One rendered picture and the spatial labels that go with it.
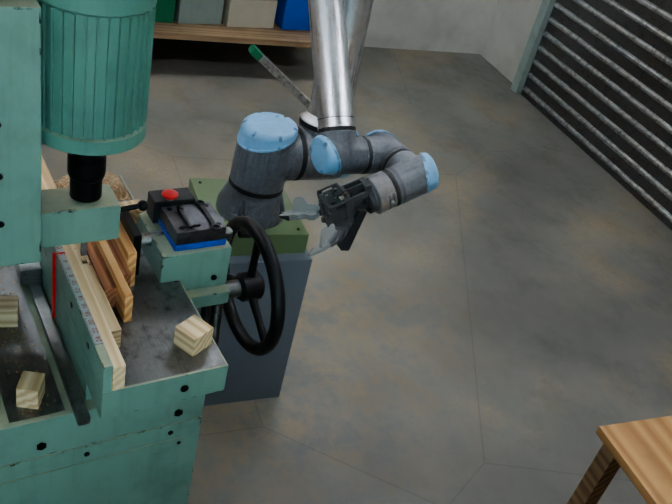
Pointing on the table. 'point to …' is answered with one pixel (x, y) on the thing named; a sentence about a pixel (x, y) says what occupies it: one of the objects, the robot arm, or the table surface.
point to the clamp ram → (137, 235)
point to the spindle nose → (85, 177)
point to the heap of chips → (102, 183)
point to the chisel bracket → (78, 218)
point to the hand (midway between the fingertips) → (293, 238)
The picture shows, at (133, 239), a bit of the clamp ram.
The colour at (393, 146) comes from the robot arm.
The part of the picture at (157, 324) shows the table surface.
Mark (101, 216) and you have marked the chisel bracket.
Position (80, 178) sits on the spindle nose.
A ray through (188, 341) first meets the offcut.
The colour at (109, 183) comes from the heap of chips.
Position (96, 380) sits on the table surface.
